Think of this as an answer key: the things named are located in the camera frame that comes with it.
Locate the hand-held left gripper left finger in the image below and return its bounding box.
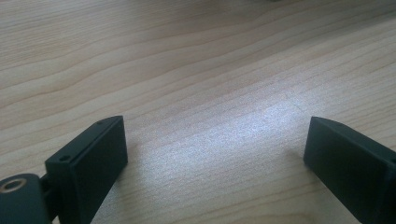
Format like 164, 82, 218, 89
45, 115, 129, 224

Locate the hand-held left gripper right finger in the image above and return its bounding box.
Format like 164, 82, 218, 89
303, 116, 396, 224

